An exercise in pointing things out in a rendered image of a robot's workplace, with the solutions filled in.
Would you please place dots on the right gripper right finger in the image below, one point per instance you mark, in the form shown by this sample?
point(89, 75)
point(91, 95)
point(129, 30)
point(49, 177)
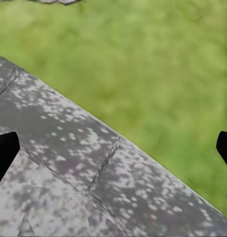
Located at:
point(222, 145)

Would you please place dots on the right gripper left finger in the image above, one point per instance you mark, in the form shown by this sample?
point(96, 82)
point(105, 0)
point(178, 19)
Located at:
point(9, 147)

